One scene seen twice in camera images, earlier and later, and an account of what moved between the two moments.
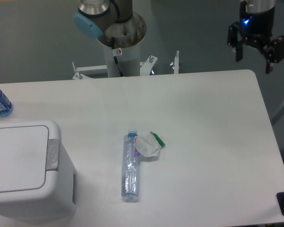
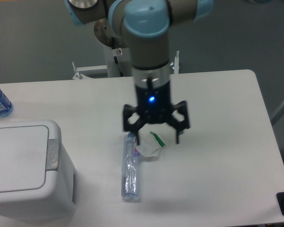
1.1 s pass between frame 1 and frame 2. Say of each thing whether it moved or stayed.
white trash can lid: stayed
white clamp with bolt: stayed
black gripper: moved
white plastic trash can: stayed
